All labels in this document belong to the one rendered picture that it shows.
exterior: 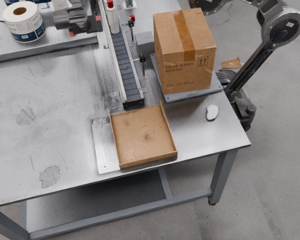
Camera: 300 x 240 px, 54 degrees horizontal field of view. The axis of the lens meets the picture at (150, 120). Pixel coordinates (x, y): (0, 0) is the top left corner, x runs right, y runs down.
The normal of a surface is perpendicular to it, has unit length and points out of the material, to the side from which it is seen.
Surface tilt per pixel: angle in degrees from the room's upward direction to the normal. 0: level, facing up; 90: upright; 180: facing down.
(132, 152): 0
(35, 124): 0
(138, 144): 0
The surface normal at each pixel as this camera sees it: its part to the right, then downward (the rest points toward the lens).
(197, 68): 0.14, 0.80
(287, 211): -0.05, -0.58
